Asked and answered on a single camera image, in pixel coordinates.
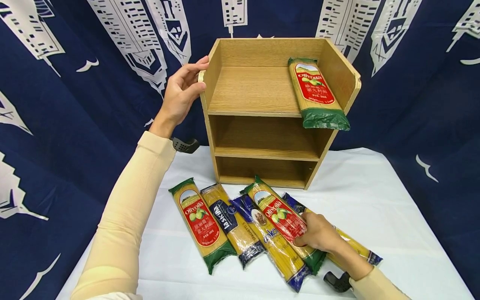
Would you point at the person's right hand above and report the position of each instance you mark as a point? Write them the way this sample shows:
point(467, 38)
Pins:
point(320, 233)

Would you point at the person's left hand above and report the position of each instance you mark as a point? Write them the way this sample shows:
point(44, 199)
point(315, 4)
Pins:
point(178, 98)

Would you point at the person's left index finger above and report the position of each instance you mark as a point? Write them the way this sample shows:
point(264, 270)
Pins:
point(195, 63)

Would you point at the person's right fingers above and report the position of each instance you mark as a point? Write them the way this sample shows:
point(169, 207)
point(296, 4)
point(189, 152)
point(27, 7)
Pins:
point(303, 241)

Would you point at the person's left thumb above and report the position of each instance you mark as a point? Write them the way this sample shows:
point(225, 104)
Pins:
point(197, 89)

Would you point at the person's left fingers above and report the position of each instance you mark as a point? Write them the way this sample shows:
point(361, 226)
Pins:
point(198, 74)

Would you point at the green red label spaghetti packet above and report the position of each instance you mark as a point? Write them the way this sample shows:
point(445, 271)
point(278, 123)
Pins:
point(317, 98)
point(202, 225)
point(279, 214)

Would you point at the wooden shelf unit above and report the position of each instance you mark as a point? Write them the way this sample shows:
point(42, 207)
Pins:
point(255, 89)

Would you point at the person's left forearm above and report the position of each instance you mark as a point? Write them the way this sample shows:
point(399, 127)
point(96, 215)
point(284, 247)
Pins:
point(123, 225)

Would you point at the person's right forearm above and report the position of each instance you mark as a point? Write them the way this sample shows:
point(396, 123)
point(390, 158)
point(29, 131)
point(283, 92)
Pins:
point(369, 281)

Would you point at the blue portrait label spaghetti packet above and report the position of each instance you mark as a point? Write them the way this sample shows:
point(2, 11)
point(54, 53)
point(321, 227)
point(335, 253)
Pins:
point(275, 248)

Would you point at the blue ended spaghetti packet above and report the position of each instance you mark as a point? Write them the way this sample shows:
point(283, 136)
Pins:
point(356, 245)

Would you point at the black wrist band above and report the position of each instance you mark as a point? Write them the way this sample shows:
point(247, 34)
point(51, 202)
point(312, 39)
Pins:
point(185, 146)
point(337, 282)

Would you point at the dark blue label spaghetti packet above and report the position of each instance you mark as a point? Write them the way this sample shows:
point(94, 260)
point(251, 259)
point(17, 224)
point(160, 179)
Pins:
point(232, 227)

